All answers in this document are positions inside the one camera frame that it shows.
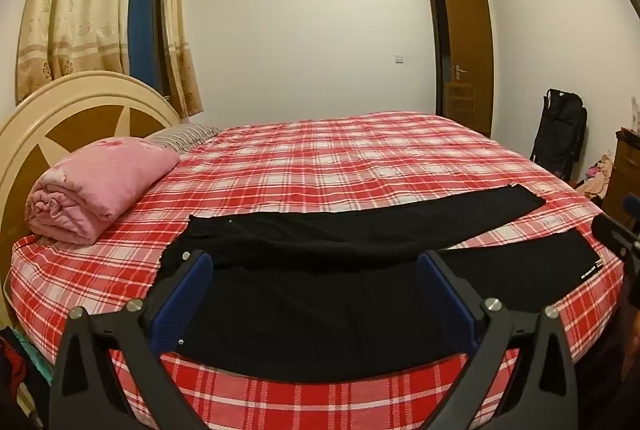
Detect folded pink blanket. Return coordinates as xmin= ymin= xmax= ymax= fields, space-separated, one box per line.
xmin=25 ymin=136 xmax=181 ymax=246

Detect narrow beige floral curtain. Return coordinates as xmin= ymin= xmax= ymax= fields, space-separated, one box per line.
xmin=160 ymin=0 xmax=205 ymax=118

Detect dark window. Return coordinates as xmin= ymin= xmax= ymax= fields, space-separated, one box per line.
xmin=127 ymin=0 xmax=173 ymax=103

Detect bed with red plaid sheet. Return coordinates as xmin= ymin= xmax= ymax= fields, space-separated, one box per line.
xmin=5 ymin=111 xmax=626 ymax=430

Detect black bag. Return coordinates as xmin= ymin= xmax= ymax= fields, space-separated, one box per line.
xmin=529 ymin=88 xmax=588 ymax=183

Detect cream and brown headboard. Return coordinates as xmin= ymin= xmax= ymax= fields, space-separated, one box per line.
xmin=0 ymin=71 xmax=183 ymax=316

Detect pile of pale clothes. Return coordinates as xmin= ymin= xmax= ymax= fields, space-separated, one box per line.
xmin=580 ymin=152 xmax=615 ymax=200

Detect striped pillow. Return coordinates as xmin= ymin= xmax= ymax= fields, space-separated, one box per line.
xmin=144 ymin=124 xmax=222 ymax=155

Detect brown wooden dresser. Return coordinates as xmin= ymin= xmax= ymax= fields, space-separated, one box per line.
xmin=602 ymin=127 xmax=640 ymax=216

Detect heap of dark clothes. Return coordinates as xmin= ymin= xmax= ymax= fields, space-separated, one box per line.
xmin=0 ymin=325 xmax=53 ymax=430

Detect wide beige floral curtain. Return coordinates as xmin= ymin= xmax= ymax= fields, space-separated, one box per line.
xmin=15 ymin=0 xmax=143 ymax=106

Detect black pants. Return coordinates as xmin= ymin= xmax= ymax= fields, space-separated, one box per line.
xmin=159 ymin=184 xmax=601 ymax=383

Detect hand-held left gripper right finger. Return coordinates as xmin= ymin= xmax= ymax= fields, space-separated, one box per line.
xmin=416 ymin=250 xmax=581 ymax=430

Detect brown wooden door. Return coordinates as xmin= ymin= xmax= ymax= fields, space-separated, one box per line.
xmin=426 ymin=0 xmax=495 ymax=137

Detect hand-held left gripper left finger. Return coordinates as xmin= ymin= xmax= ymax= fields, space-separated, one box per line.
xmin=48 ymin=250 xmax=216 ymax=430

